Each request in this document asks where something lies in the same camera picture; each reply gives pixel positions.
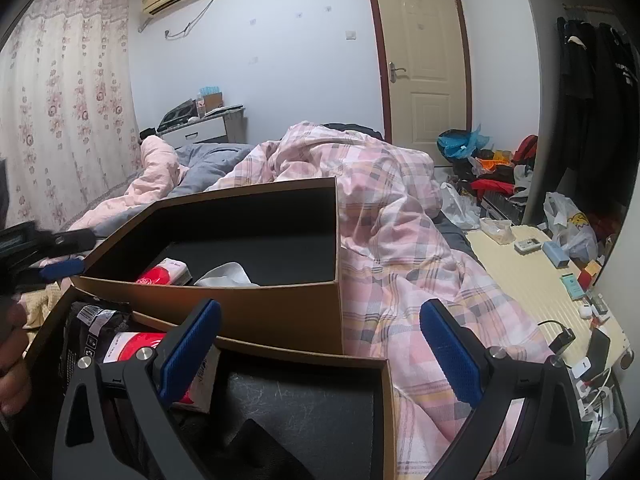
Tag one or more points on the yellow towel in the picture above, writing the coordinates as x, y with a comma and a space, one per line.
39, 304

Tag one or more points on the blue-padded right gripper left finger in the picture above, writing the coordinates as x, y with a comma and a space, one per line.
152, 379

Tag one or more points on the light blue box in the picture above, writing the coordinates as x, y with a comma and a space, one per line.
555, 254

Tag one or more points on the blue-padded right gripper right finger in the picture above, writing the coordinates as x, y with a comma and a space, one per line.
547, 441

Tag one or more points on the white remote device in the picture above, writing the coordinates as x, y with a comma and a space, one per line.
528, 246

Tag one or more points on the grey bed sheet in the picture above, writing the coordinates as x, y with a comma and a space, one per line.
207, 163

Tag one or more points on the white bedside cabinet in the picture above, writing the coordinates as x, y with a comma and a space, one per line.
182, 125

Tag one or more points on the hanging black clothes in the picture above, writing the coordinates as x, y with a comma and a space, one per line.
599, 113

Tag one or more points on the teal small box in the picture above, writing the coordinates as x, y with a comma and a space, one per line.
572, 286

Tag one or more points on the black cardboard box far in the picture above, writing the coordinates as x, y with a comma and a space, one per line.
285, 236

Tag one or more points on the blue plastic bag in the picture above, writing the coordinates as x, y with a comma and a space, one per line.
456, 144

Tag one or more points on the black packaged item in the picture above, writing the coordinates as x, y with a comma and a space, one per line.
88, 331

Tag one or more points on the black cardboard box near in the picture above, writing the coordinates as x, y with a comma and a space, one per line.
275, 413

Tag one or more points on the red white tissue pack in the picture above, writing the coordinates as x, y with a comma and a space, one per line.
124, 345

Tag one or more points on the black power adapter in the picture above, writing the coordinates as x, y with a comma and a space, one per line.
562, 341

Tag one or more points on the pile of colourful clothes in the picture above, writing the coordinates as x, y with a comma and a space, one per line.
507, 174

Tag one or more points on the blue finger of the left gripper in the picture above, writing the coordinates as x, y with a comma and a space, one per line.
62, 269

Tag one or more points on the pink pillow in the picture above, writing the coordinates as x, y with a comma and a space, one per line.
161, 173

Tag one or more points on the floral pink curtain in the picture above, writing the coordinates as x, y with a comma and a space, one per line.
68, 131

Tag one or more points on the black cardboard box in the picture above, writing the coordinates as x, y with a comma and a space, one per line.
275, 413
285, 236

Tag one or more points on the person's hand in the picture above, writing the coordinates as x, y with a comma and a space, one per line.
15, 386

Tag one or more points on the white plastic bag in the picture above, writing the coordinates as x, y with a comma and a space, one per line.
570, 228

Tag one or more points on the pink plaid duvet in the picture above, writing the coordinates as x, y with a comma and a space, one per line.
393, 259

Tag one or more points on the cream door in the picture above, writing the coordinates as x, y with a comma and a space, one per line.
425, 71

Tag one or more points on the white grey cloth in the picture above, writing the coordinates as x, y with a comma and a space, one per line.
228, 275

